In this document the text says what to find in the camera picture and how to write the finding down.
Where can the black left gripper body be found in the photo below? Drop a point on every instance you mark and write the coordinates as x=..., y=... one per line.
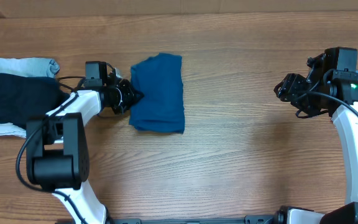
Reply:
x=122, y=98

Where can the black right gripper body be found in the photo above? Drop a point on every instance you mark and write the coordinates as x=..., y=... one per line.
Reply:
x=291, y=88

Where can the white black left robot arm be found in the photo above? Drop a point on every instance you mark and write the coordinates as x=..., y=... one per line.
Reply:
x=57, y=157

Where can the folded black garment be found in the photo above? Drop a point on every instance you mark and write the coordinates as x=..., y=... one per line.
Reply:
x=22, y=98

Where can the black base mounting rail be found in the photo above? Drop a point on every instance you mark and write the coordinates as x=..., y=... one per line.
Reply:
x=248, y=219

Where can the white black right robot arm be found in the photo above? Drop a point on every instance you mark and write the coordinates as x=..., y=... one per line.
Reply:
x=331, y=87

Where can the light grey folded towel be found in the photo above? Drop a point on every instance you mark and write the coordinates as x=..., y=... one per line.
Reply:
x=26, y=67

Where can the teal blue shirt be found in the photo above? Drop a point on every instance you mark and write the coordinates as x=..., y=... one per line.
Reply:
x=162, y=108

